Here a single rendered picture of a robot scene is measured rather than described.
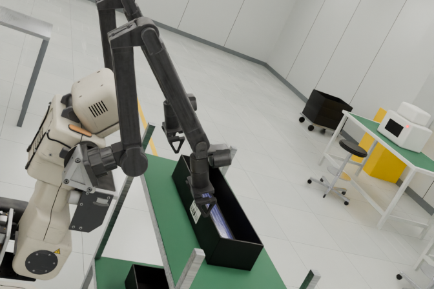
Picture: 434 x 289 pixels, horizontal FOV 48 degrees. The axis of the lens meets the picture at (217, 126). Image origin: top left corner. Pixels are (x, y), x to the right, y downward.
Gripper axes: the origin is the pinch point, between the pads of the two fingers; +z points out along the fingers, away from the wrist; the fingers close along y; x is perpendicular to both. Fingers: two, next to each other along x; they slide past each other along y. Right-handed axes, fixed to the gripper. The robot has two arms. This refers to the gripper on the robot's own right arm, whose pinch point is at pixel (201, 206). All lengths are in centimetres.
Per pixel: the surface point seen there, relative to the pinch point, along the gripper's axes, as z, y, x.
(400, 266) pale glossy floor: 240, 157, -230
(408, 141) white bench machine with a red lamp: 181, 272, -314
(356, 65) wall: 219, 591, -448
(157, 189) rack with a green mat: 14.6, 35.0, 8.9
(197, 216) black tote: 14.1, 12.9, -1.4
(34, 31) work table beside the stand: 7, 264, 59
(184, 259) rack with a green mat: 14.8, -6.7, 8.3
